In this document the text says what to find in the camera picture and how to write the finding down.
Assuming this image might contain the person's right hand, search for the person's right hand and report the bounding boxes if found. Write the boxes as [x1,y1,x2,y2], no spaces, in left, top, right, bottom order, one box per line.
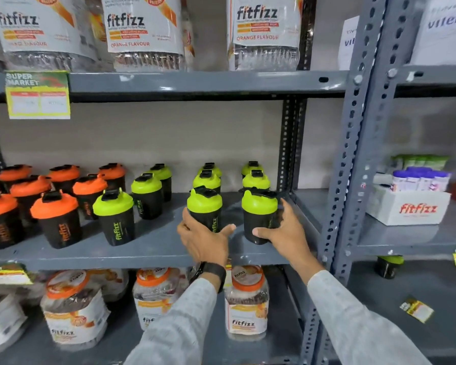
[252,198,323,273]

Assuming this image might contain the person's left hand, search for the person's left hand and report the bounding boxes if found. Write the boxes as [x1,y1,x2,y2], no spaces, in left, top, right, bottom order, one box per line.
[177,207,237,266]

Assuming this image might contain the green-lid black shaker bottle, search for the green-lid black shaker bottle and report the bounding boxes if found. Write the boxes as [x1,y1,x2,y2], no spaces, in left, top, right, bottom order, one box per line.
[186,185,223,234]
[241,187,280,245]
[374,255,405,280]

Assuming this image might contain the person's left forearm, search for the person's left forearm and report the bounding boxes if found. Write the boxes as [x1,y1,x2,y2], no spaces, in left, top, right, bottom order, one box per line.
[123,271,218,365]

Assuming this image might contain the person's right forearm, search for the person's right forearm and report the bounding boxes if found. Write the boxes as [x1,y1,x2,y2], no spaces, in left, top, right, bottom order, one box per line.
[301,261,434,365]

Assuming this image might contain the black wristwatch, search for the black wristwatch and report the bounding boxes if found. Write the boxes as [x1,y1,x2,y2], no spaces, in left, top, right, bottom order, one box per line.
[190,261,227,293]

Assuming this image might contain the orange-lid clear plastic jar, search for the orange-lid clear plastic jar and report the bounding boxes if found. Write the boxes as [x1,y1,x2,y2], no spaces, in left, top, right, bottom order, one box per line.
[0,279,28,356]
[224,265,270,342]
[132,267,189,331]
[40,270,111,352]
[87,268,130,303]

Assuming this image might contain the rows of green-lid shakers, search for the rows of green-lid shakers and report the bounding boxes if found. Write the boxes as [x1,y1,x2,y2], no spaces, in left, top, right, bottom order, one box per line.
[92,160,272,247]

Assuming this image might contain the white carton red print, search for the white carton red print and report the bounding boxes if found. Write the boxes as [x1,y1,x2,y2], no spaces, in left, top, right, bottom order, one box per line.
[366,184,452,227]

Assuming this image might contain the grey metal shelving rack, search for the grey metal shelving rack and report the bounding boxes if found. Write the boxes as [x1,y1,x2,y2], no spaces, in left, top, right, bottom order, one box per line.
[0,0,365,365]
[319,0,456,365]

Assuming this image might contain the group of purple-cap small bottles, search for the group of purple-cap small bottles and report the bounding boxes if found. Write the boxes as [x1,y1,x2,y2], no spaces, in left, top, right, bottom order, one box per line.
[390,166,451,193]

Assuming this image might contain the rows of orange-lid shakers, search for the rows of orange-lid shakers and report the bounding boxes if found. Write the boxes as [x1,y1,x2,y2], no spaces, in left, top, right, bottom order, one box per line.
[0,162,127,251]

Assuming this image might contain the green packets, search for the green packets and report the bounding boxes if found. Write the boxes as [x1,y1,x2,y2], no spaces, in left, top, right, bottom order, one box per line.
[391,154,450,172]

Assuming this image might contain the large clear jar white label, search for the large clear jar white label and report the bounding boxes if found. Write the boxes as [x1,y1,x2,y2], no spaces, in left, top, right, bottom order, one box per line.
[226,0,304,72]
[0,0,99,72]
[100,0,187,72]
[180,0,197,71]
[84,0,115,71]

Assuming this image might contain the large white box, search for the large white box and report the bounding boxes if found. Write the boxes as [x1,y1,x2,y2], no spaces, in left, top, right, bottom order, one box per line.
[410,0,456,66]

